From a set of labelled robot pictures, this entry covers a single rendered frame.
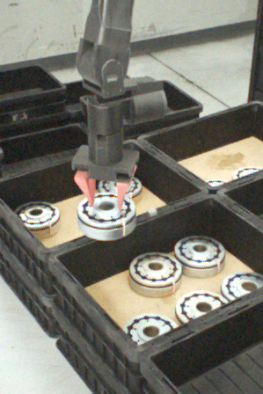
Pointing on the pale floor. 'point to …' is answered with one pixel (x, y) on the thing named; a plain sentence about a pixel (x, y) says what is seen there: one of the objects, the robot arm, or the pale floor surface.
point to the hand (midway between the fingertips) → (106, 202)
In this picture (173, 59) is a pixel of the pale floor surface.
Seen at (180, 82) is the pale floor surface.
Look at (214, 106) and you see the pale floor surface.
